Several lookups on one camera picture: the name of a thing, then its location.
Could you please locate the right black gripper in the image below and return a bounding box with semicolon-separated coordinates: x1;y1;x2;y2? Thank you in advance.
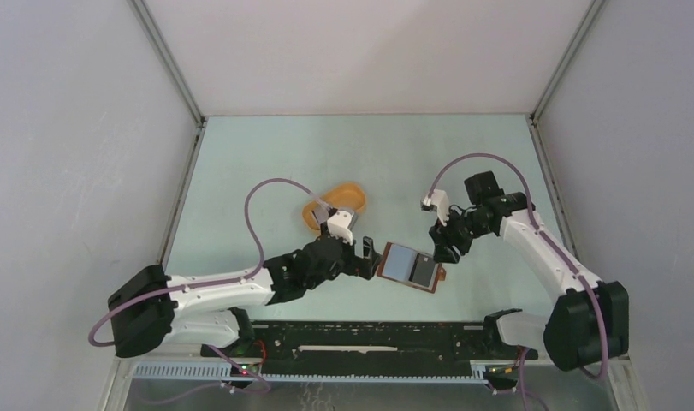
429;205;492;265

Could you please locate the black card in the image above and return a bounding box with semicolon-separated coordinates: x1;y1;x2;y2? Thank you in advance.
409;253;436;289

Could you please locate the brown leather card holder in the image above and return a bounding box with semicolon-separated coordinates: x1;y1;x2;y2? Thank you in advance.
376;242;447;294

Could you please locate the orange plastic card tray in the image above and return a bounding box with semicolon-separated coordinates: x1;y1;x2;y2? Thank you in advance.
301;182;367;234

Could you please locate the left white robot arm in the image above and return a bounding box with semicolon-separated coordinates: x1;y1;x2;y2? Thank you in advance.
108;235;382;358

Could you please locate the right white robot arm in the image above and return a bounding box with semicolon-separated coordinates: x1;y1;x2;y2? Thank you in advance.
421;171;630;371

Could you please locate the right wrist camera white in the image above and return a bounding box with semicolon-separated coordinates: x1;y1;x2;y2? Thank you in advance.
420;189;450;226

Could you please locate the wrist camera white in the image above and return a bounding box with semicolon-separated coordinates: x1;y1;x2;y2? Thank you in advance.
326;208;359;245
420;189;450;226

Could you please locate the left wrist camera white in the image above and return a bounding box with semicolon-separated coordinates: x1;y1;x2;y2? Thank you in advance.
326;208;359;245

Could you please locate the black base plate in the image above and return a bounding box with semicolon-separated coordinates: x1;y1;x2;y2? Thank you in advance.
222;320;519;378

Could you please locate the white cable duct strip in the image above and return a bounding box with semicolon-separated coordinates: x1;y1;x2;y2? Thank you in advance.
133;361;487;384

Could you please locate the aluminium frame rail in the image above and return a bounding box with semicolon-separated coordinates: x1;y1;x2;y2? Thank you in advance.
115;323;632;366

